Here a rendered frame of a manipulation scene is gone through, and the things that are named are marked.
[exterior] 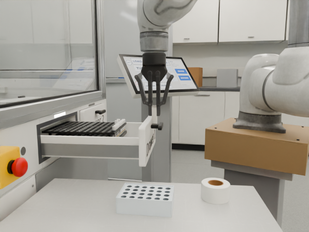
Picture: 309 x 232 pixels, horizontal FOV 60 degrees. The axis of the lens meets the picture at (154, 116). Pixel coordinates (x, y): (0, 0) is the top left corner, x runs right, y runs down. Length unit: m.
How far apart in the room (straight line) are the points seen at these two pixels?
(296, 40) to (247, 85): 0.24
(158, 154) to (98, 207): 1.22
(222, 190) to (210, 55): 3.86
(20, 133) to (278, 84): 0.75
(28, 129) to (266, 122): 0.78
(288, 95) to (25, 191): 0.78
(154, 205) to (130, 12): 2.19
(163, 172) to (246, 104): 1.02
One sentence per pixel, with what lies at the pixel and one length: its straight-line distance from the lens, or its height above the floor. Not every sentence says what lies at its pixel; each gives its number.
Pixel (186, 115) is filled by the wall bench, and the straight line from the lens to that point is 3.79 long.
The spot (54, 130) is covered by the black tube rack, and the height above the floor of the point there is 0.90.
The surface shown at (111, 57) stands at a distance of 2.63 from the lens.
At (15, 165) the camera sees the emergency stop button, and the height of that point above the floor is 0.88.
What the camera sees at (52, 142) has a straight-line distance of 0.82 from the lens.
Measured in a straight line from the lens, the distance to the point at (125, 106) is 2.60.
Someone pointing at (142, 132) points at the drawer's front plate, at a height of 0.92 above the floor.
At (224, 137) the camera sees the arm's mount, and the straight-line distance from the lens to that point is 0.97.
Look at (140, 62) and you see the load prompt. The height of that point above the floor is 1.15.
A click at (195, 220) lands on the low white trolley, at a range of 0.61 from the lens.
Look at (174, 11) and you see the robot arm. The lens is 0.68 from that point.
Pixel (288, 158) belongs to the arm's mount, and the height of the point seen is 0.81.
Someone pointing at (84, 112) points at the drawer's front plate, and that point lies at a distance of 1.09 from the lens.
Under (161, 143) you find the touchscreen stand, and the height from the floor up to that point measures 0.60.
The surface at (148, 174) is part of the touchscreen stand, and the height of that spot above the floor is 0.39.
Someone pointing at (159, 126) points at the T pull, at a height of 0.91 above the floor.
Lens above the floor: 1.06
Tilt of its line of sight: 8 degrees down
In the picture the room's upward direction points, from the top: straight up
